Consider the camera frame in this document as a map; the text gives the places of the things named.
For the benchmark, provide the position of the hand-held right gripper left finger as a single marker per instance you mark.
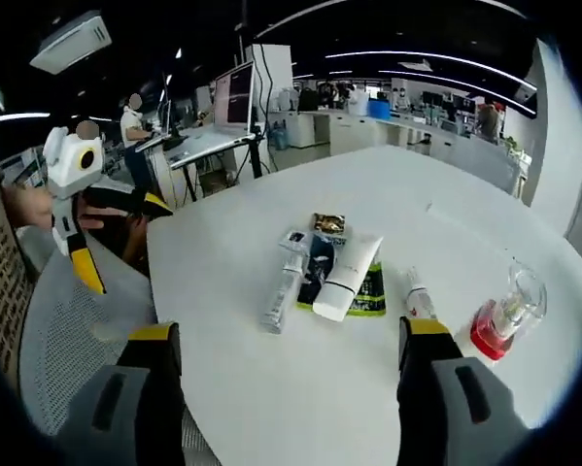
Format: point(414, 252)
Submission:
point(149, 403)

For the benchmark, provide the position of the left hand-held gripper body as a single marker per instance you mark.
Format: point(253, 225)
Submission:
point(74, 160)

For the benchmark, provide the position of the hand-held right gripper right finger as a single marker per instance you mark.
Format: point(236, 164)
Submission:
point(426, 403)

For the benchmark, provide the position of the white skincare bottle red collar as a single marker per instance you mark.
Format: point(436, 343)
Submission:
point(504, 310)

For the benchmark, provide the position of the green black skincare sachet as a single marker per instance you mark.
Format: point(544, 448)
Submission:
point(373, 291)

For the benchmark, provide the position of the white skincare tube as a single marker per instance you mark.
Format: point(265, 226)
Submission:
point(349, 276)

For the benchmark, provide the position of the small white skincare sachet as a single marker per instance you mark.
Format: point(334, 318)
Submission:
point(295, 239)

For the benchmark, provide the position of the gold skincare sachet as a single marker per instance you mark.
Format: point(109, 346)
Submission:
point(329, 222)

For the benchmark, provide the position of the blue storage bin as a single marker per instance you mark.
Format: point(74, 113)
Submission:
point(379, 108)

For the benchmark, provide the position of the person's left hand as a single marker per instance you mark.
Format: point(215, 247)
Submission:
point(28, 206)

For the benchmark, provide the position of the grey mesh chair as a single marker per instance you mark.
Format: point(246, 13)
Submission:
point(77, 315)

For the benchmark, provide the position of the person's patterned top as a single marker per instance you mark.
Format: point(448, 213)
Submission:
point(1, 291)

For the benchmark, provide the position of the ceiling air conditioner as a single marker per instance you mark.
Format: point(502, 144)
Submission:
point(72, 41)

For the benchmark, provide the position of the black laptop stand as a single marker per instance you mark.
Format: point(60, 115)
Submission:
point(256, 155)

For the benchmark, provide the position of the white monitor on stand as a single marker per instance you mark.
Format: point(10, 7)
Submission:
point(234, 97)

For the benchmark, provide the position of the blue water jug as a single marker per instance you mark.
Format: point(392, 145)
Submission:
point(280, 138)

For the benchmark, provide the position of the white counter cabinets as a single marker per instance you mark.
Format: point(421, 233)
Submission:
point(417, 141)

